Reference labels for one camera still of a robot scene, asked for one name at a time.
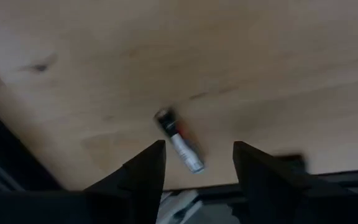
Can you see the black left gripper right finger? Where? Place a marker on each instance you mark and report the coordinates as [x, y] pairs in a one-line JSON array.
[[256, 180]]

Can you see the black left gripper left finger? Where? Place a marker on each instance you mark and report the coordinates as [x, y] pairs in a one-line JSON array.
[[148, 174]]

